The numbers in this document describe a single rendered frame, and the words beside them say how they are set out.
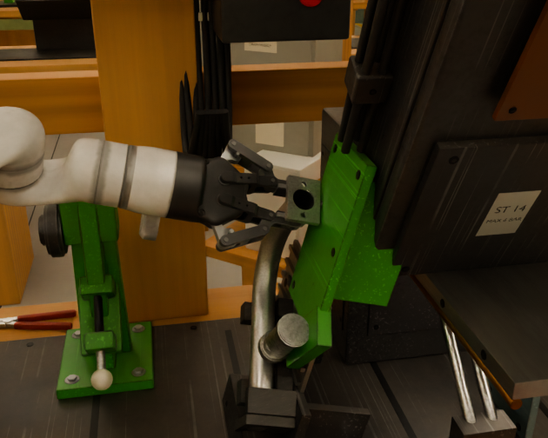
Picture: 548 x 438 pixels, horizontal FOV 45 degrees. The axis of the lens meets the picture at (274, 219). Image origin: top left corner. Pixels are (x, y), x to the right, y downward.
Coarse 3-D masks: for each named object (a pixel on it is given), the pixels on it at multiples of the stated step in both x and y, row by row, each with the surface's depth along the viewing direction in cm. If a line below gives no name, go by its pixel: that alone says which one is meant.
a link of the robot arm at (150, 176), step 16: (128, 160) 69; (144, 160) 70; (160, 160) 70; (176, 160) 71; (128, 176) 69; (144, 176) 69; (160, 176) 70; (128, 192) 69; (144, 192) 69; (160, 192) 70; (128, 208) 71; (144, 208) 71; (160, 208) 71; (144, 224) 76
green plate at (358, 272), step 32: (352, 160) 69; (320, 192) 77; (352, 192) 68; (320, 224) 75; (352, 224) 68; (320, 256) 74; (352, 256) 71; (384, 256) 71; (320, 288) 72; (352, 288) 72; (384, 288) 73
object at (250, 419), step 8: (248, 416) 75; (256, 416) 76; (264, 416) 76; (272, 416) 76; (280, 416) 77; (240, 424) 77; (248, 424) 75; (256, 424) 75; (264, 424) 76; (272, 424) 76; (280, 424) 76; (288, 424) 76; (272, 432) 79; (280, 432) 79
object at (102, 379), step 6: (96, 354) 87; (102, 354) 87; (102, 360) 87; (102, 366) 87; (96, 372) 86; (102, 372) 86; (108, 372) 86; (96, 378) 85; (102, 378) 85; (108, 378) 86; (96, 384) 85; (102, 384) 85; (108, 384) 86
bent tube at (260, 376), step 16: (288, 176) 76; (288, 192) 75; (304, 192) 77; (288, 208) 74; (304, 208) 79; (272, 240) 83; (272, 256) 84; (256, 272) 85; (272, 272) 85; (256, 288) 84; (272, 288) 85; (256, 304) 84; (272, 304) 84; (256, 320) 82; (272, 320) 83; (256, 336) 81; (256, 352) 81; (256, 368) 80; (272, 368) 80; (256, 384) 79; (272, 384) 79
